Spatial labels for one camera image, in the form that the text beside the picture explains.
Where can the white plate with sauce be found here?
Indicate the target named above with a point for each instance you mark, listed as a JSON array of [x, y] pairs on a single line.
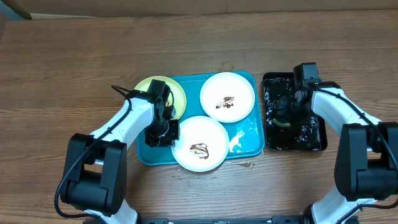
[[227, 97]]

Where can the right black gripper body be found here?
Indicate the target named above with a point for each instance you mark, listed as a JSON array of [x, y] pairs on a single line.
[[290, 112]]

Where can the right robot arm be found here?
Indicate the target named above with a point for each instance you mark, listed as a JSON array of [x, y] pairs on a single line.
[[365, 170]]

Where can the black water tray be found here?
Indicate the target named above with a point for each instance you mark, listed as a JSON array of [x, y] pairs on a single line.
[[309, 135]]

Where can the yellow plate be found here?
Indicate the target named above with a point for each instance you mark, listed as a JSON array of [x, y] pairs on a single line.
[[177, 96]]

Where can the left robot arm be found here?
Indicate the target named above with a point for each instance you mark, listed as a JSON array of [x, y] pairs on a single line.
[[95, 173]]

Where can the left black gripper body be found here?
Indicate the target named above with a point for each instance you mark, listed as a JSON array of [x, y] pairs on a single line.
[[162, 132]]

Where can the white front plate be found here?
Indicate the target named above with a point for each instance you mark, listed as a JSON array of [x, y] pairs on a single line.
[[203, 144]]

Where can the yellow green sponge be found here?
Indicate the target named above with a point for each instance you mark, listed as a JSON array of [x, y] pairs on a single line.
[[281, 123]]

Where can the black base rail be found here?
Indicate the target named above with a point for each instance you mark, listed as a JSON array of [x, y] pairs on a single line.
[[276, 219]]

